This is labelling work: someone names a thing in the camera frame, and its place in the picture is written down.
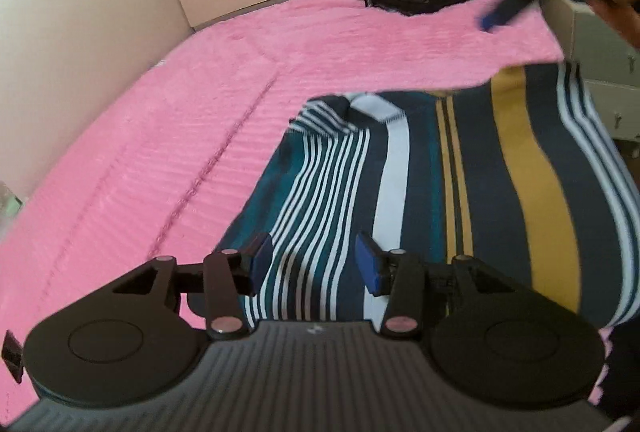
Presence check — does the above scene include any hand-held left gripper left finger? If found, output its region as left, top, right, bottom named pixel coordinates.
left=112, top=234, right=274, bottom=339

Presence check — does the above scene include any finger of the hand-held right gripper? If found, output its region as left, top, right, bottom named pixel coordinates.
left=479, top=0, right=547, bottom=32

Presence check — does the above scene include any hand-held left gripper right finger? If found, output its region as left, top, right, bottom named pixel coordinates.
left=355, top=233, right=518, bottom=340

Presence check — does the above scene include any striped knit shirt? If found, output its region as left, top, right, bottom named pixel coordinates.
left=220, top=62, right=639, bottom=330

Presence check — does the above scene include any white dresser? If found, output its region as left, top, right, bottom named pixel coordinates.
left=530, top=0, right=640, bottom=143

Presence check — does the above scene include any pink bed blanket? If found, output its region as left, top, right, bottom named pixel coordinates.
left=0, top=0, right=615, bottom=423

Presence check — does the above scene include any small green object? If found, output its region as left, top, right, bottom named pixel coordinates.
left=0, top=184, right=23, bottom=225

